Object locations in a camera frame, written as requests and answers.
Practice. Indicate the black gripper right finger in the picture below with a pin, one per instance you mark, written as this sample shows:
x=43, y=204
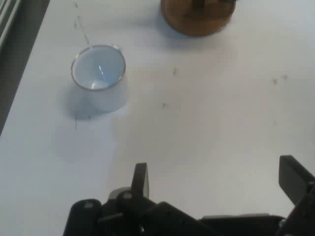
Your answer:
x=294, y=177

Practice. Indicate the wooden mug tree stand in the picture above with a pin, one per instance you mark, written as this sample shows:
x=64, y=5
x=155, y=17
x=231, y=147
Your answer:
x=197, y=22

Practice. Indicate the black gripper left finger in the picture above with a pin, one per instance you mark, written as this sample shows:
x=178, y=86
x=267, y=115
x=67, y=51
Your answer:
x=139, y=179

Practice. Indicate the aluminium frame rail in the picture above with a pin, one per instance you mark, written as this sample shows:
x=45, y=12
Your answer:
x=6, y=17

